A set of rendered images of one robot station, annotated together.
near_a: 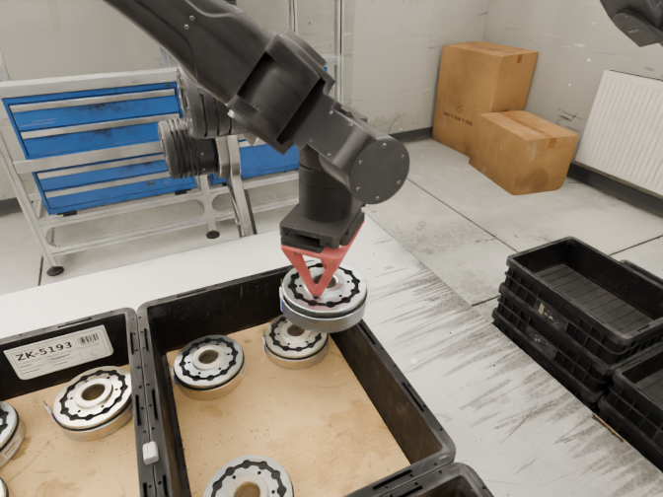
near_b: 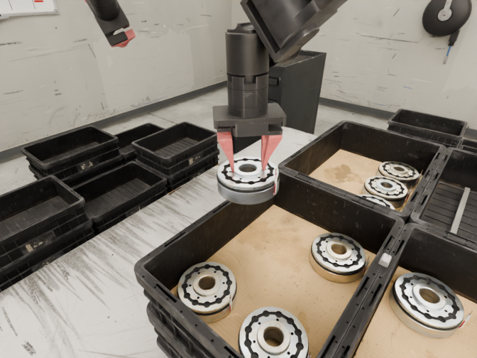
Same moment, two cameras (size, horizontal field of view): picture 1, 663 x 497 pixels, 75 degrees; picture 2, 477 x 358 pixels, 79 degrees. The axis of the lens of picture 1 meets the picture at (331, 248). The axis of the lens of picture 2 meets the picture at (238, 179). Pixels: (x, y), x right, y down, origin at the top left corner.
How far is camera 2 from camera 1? 0.71 m
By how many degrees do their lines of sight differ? 90
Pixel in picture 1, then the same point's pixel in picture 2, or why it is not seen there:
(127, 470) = (382, 346)
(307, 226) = (276, 110)
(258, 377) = (254, 306)
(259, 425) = (290, 283)
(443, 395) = not seen: hidden behind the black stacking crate
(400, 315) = (91, 293)
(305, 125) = not seen: hidden behind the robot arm
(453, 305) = (74, 258)
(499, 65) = not seen: outside the picture
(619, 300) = (21, 213)
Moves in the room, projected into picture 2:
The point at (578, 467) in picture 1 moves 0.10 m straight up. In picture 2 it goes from (201, 198) to (199, 172)
